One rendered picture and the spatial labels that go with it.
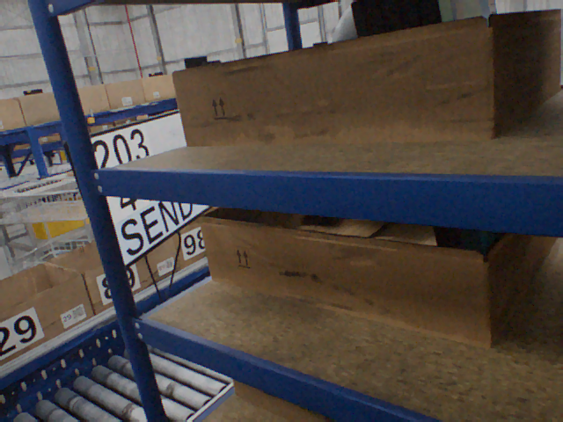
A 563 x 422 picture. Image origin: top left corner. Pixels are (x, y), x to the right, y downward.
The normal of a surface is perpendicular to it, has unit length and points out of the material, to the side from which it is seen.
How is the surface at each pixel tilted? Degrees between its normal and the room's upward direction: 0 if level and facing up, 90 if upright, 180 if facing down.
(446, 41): 90
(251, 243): 90
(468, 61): 90
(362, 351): 0
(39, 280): 90
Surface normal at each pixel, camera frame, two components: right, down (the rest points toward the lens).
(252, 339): -0.15, -0.94
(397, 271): -0.62, 0.33
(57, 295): 0.78, 0.07
